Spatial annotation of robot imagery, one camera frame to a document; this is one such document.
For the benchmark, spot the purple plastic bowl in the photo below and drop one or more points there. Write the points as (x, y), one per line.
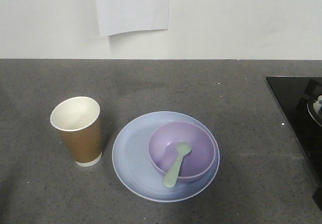
(162, 151)

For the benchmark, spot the pale green plastic spoon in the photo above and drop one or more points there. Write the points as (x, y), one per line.
(170, 178)

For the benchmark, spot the brown white cup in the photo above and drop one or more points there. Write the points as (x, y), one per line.
(77, 120)

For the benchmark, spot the pale blue plate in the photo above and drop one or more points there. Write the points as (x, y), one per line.
(135, 170)

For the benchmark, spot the black gas stove top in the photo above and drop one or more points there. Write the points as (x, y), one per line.
(292, 95)

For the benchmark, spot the steel gas burner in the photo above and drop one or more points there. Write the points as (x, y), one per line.
(314, 108)

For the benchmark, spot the white paper wall sheet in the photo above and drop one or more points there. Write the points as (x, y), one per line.
(122, 16)

